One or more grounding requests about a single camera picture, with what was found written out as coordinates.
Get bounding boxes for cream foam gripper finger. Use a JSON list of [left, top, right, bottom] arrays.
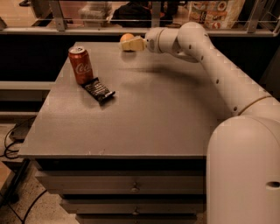
[[120, 37, 146, 52]]

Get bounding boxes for orange fruit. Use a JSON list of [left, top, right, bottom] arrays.
[[120, 33, 135, 52]]

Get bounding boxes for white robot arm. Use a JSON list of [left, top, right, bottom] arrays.
[[120, 22, 280, 224]]

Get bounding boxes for black bag behind railing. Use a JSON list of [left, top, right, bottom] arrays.
[[111, 1, 179, 28]]

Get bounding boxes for red cola can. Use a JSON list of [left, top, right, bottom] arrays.
[[68, 45, 94, 85]]

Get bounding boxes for black snack bar wrapper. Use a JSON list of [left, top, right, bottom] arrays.
[[82, 78, 116, 104]]

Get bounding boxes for metal railing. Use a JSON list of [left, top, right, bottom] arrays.
[[0, 0, 280, 37]]

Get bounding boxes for printed plastic bag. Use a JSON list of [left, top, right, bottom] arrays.
[[186, 0, 245, 29]]

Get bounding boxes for grey drawer cabinet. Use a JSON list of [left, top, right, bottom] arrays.
[[19, 43, 230, 224]]

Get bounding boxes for top drawer knob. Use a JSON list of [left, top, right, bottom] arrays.
[[130, 182, 139, 193]]

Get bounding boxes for drawer knob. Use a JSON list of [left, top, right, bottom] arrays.
[[132, 206, 139, 215], [130, 182, 139, 193]]

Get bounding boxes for black cables on left floor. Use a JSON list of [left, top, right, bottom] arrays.
[[3, 116, 37, 160]]

